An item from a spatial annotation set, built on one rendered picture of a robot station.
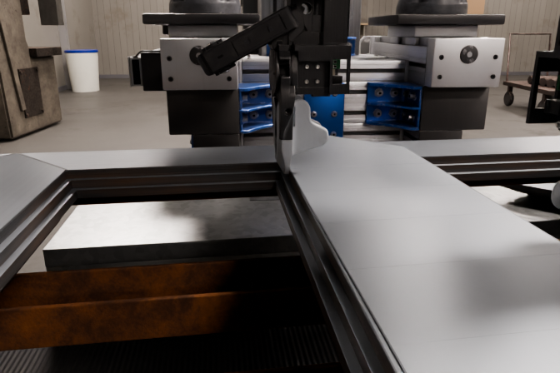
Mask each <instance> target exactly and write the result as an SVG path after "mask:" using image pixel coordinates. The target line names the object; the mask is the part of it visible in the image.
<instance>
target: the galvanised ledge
mask: <svg viewBox="0 0 560 373"><path fill-rule="evenodd" d="M472 189H474V190H476V191H478V192H480V193H481V194H483V195H484V196H486V197H488V198H489V199H491V200H493V201H495V202H496V203H497V204H499V205H501V206H503V207H505V208H506V209H508V210H509V211H511V212H513V213H514V214H516V215H518V216H520V217H521V218H522V219H524V220H526V221H528V222H530V223H531V224H533V225H534V226H536V227H538V228H539V229H541V230H543V231H545V232H546V233H547V234H549V235H551V236H555V235H560V209H558V208H556V207H555V206H554V205H553V203H552V199H548V198H544V197H539V196H531V195H528V194H525V193H521V192H519V191H514V190H511V189H509V188H505V187H503V186H472ZM42 251H43V256H44V261H45V267H51V266H77V265H91V264H104V263H118V262H131V261H157V260H171V259H183V258H197V257H210V256H236V255H250V254H263V253H277V252H290V251H298V247H297V245H296V242H295V240H294V238H293V234H292V232H291V229H290V226H289V225H288V220H287V218H286V216H285V213H284V210H283V207H282V204H281V202H280V200H275V201H250V197H240V198H223V199H204V200H186V201H151V202H134V203H115V204H97V205H80V206H77V207H76V209H75V210H74V211H73V212H72V214H71V215H70V217H69V218H68V219H67V220H66V221H65V222H64V223H63V225H62V226H61V227H60V229H59V230H58V231H57V233H56V234H55V235H54V236H53V238H52V239H51V240H50V242H49V243H48V244H47V245H46V246H45V247H44V249H43V250H42Z"/></svg>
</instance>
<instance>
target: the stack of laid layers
mask: <svg viewBox="0 0 560 373"><path fill-rule="evenodd" d="M423 158H424V159H425V160H427V161H429V162H431V163H432V164H433V165H435V166H436V167H439V168H440V169H442V170H444V171H445V172H446V173H448V174H450V175H451V176H453V177H455V178H457V179H458V180H459V181H461V182H463V181H481V180H501V179H519V178H538V177H560V152H548V153H525V154H503V155H481V156H458V157H423ZM259 190H276V191H277V195H278V197H279V200H280V202H281V204H282V208H283V210H284V213H285V216H286V218H287V222H288V225H289V226H290V229H291V232H292V235H293V238H294V240H295V242H296V245H297V248H298V251H299V253H300V256H301V258H302V262H303V265H304V266H305V269H306V272H307V275H308V278H309V280H310V282H311V285H312V288H313V291H314V294H315V296H316V298H317V302H318V304H319V307H320V309H321V312H322V315H323V318H324V320H325V322H326V325H327V328H328V331H329V334H330V336H331V338H332V343H333V344H334V347H335V350H336V352H337V356H338V358H339V360H340V363H341V365H342V369H343V371H344V373H404V372H403V370H402V368H401V366H400V365H399V364H398V361H397V360H396V358H395V356H394V354H393V353H392V351H391V349H390V347H389V346H388V344H387V342H386V341H385V339H384V337H383V334H382V333H381V331H380V330H379V328H378V326H377V324H376V322H375V320H374V319H373V317H372V315H371V314H370V312H369V310H368V308H367V307H366V305H365V303H364V301H363V299H362V297H361V296H360V295H359V293H358V290H357V289H356V287H355V285H354V284H353V282H352V280H351V278H350V276H349V275H348V273H347V271H346V270H345V268H344V266H343V264H342V263H341V261H340V259H339V257H338V255H337V253H336V252H335V250H334V249H333V246H332V244H331V243H330V241H329V240H328V238H327V236H326V234H325V232H324V230H323V229H322V227H321V225H320V224H319V222H318V219H317V218H316V217H315V215H314V213H313V211H312V209H311V207H310V206H309V205H308V202H307V200H306V198H305V197H304V195H303V193H302V192H301V190H300V188H299V186H298V184H297V183H296V181H295V179H294V177H293V175H292V173H291V172H290V171H289V174H283V171H282V169H281V168H280V166H279V165H278V164H277V163H258V164H235V165H212V166H190V167H146V168H123V169H102V170H79V171H68V170H66V171H65V172H64V173H63V174H62V175H61V176H60V177H59V178H58V179H57V180H55V181H54V182H53V183H52V184H51V185H50V186H49V187H48V188H47V189H46V190H44V191H43V192H42V193H41V194H40V195H39V196H38V197H37V198H36V199H35V200H33V201H32V202H31V203H30V204H29V205H28V206H27V207H26V208H25V209H24V210H23V211H21V212H20V213H19V214H18V215H17V216H16V217H15V218H14V219H13V220H12V221H10V222H9V223H8V224H7V225H6V226H5V227H4V228H3V229H2V230H1V231H0V291H1V290H2V289H3V287H5V285H6V284H7V283H8V282H9V281H10V280H11V278H12V277H13V276H14V274H15V273H16V272H17V271H18V269H19V268H20V267H21V266H22V265H23V263H24V262H25V261H26V260H27V259H28V258H29V257H30V256H31V254H32V253H33V252H34V251H35V249H36V248H37V247H38V246H39V244H40V243H41V242H42V241H43V239H44V238H45V237H46V236H47V235H48V233H49V232H50V231H51V230H52V229H53V228H54V227H55V225H56V224H57V223H58V222H59V220H60V219H61V218H62V217H63V215H64V214H65V213H66V212H67V211H68V209H69V208H70V207H71V206H72V204H73V203H74V202H75V201H76V200H77V199H78V198H92V197H111V196H147V195H167V194H185V193H204V192H222V191H259Z"/></svg>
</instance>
